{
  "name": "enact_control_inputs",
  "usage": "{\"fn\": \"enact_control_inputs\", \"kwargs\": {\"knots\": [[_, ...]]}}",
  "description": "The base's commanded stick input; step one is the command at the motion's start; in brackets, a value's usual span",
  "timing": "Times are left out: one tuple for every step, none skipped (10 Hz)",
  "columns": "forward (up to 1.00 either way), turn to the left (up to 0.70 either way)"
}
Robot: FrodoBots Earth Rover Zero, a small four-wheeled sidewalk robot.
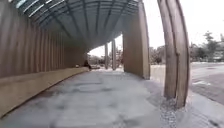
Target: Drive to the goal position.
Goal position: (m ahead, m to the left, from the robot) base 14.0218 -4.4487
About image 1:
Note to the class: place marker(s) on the person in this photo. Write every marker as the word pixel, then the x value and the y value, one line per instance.
pixel 87 64

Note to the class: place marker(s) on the grey concrete pavement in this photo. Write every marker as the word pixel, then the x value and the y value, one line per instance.
pixel 100 103

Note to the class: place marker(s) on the gravel strip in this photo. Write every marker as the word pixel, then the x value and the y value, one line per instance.
pixel 168 111

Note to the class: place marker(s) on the wooden shelter with glazed roof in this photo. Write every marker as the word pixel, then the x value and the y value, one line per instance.
pixel 33 46

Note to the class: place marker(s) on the long wooden bench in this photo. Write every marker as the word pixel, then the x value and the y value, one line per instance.
pixel 23 86

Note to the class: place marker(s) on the row of trees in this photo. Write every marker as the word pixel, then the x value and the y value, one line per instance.
pixel 203 50

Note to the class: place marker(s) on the grey asphalt road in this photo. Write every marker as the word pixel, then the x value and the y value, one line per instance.
pixel 208 80

